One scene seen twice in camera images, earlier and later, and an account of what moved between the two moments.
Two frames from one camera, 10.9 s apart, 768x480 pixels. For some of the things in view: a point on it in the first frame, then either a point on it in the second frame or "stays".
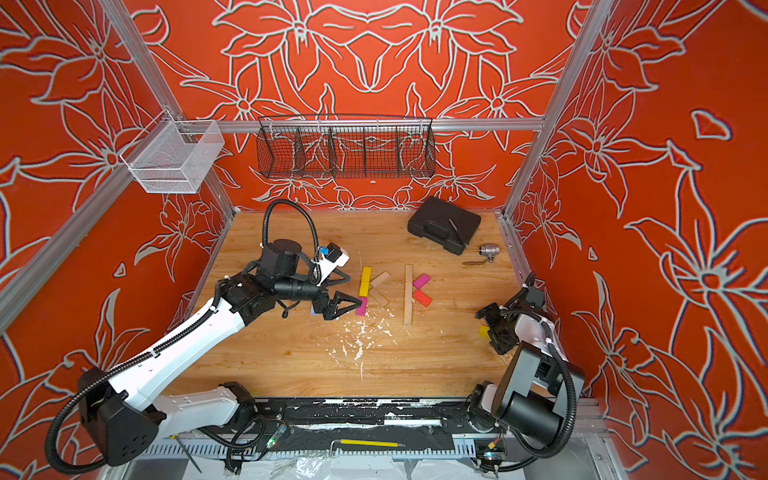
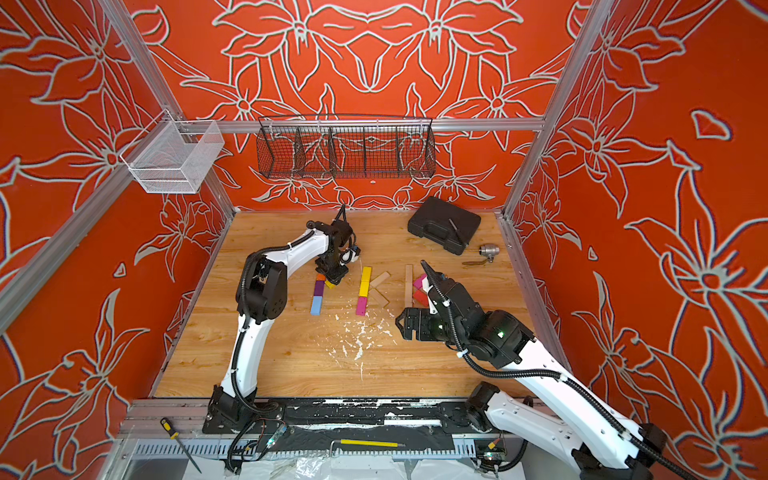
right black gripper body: [505, 334] → [433, 325]
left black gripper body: [321, 299] → [334, 271]
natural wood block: [380, 278] stays
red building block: [422, 298] stays
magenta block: [420, 281] stays
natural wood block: [409, 294] stays
